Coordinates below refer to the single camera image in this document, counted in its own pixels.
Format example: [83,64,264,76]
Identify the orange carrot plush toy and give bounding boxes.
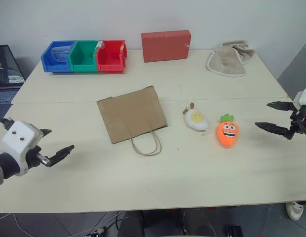
[216,114,239,149]

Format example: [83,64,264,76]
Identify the dark rounded shape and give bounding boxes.
[117,210,145,237]

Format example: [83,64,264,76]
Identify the white rounded floor object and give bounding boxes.
[285,201,305,221]

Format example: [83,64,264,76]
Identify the beige towel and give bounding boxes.
[205,39,256,78]

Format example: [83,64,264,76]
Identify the brown paper bag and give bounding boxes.
[96,85,168,157]

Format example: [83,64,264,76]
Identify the egg plush toy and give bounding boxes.
[182,102,210,136]

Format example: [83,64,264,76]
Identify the red brick block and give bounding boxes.
[141,30,192,64]

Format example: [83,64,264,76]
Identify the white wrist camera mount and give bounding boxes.
[0,120,44,177]
[293,87,306,117]

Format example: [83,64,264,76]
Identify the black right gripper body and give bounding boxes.
[288,105,306,141]

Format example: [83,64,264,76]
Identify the red plastic storage bin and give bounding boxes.
[95,39,128,74]

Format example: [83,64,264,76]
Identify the blue plastic storage bin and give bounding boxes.
[40,40,77,74]

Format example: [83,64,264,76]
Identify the clear plastic cup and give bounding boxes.
[51,45,71,64]

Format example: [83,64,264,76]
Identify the green plastic storage bin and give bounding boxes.
[69,40,102,73]

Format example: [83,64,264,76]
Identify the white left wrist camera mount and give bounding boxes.
[0,120,44,177]

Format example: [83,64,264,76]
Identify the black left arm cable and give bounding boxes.
[0,118,16,131]

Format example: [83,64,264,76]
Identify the dark laptop computer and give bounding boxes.
[0,44,26,129]

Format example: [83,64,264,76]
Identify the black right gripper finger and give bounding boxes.
[254,121,294,141]
[267,101,296,112]

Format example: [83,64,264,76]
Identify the white floor cable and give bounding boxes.
[0,212,33,237]

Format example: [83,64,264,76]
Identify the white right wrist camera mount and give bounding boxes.
[293,87,306,117]

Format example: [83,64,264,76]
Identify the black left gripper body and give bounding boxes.
[26,145,49,169]

